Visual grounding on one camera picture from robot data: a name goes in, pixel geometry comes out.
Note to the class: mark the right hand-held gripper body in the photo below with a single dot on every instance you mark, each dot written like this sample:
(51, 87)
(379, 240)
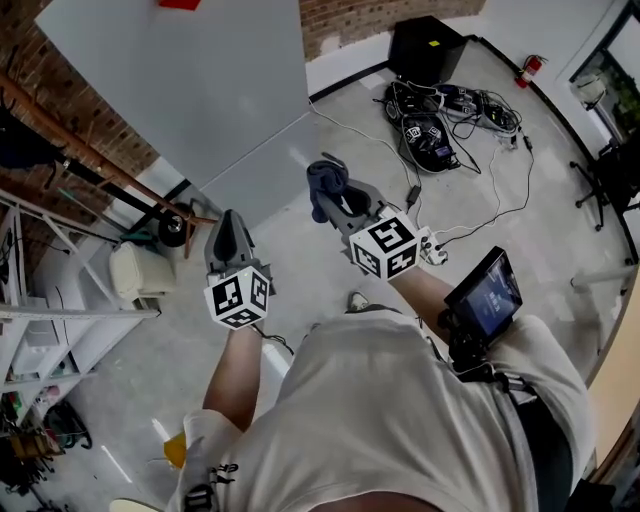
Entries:
(385, 247)

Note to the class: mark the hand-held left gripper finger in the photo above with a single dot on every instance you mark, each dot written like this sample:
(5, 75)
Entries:
(244, 240)
(214, 245)

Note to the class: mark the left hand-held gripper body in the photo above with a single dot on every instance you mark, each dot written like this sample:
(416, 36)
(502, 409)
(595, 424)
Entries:
(237, 292)

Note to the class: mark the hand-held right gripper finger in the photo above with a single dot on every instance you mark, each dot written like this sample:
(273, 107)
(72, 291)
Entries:
(332, 210)
(367, 195)

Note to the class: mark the dark blue cleaning cloth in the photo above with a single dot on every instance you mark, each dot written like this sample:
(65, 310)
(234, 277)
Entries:
(325, 182)

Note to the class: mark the grey refrigerator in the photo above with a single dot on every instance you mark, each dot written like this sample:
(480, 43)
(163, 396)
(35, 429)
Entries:
(200, 100)

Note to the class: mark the person's right forearm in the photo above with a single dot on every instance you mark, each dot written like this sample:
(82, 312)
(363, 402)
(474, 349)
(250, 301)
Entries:
(425, 295)

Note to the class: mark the person's left forearm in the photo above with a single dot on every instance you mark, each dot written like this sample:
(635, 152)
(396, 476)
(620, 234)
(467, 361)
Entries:
(235, 375)

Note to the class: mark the black power adapter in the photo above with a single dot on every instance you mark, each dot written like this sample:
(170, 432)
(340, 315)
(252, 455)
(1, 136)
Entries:
(413, 194)

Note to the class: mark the white power strip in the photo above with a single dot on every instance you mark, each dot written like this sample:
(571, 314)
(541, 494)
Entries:
(432, 247)

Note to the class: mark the person's right shoe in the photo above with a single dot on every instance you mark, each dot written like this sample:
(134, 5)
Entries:
(357, 301)

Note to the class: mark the cream plastic trash bin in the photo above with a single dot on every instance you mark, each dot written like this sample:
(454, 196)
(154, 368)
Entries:
(140, 272)

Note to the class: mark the white metal shelving rack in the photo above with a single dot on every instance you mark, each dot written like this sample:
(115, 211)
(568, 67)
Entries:
(75, 312)

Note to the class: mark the black box speaker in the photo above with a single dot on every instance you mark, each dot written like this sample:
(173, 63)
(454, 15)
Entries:
(425, 47)

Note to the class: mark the yellow plastic bucket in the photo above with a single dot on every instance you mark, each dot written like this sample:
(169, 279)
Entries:
(176, 450)

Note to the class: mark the brown wooden coat stand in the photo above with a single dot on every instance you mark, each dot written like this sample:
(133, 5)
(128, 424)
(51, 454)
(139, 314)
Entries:
(75, 142)

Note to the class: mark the person's white shirt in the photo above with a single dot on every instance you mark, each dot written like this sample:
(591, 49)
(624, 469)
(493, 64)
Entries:
(400, 425)

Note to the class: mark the red fire extinguisher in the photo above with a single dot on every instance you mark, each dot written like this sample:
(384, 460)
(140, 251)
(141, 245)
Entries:
(530, 70)

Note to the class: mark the dark vacuum cleaner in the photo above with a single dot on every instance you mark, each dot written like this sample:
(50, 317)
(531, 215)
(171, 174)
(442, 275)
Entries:
(67, 425)

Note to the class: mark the dark blue hanging bag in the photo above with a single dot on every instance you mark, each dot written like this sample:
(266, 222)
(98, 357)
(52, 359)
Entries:
(20, 145)

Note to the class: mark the black office chair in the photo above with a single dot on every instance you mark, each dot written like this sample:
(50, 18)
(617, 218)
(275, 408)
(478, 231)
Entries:
(607, 175)

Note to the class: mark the round pale wooden table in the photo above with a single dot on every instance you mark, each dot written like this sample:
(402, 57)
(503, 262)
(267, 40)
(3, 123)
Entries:
(130, 505)

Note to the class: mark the red paper decoration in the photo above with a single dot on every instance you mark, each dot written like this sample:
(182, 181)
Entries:
(180, 4)

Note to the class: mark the black-framed window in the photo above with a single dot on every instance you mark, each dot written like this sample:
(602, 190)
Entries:
(607, 75)

